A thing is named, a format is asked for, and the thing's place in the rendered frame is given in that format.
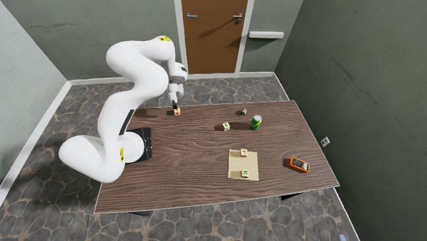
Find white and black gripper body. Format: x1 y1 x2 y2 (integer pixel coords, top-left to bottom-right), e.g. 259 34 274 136
168 91 177 103

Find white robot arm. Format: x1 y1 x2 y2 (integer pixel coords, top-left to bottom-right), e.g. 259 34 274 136
59 36 187 183

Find green drink can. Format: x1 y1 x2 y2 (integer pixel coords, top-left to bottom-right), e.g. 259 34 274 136
250 115 262 130

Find beige mat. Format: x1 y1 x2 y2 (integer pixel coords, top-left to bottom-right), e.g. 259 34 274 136
228 150 259 180

